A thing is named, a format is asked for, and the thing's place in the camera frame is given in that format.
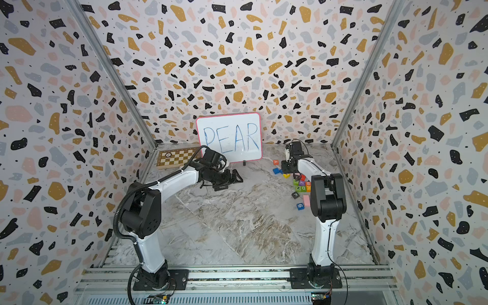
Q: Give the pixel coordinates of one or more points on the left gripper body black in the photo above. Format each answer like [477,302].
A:
[220,178]

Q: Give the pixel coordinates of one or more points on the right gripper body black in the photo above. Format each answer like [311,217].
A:
[286,166]

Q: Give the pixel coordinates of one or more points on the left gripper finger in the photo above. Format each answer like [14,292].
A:
[219,186]
[235,177]

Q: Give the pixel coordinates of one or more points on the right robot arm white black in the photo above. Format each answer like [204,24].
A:
[327,203]

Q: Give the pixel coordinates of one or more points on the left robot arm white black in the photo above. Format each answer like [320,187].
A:
[139,214]

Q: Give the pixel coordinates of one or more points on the green block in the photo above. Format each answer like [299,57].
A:
[300,186]

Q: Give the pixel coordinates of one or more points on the pink flat block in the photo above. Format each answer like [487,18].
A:
[306,200]

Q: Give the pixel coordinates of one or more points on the wooden chessboard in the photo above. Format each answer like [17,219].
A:
[174,158]

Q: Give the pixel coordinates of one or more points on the whiteboard with pink frame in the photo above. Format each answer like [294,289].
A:
[236,136]

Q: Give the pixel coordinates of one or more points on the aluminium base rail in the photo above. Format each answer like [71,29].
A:
[267,284]

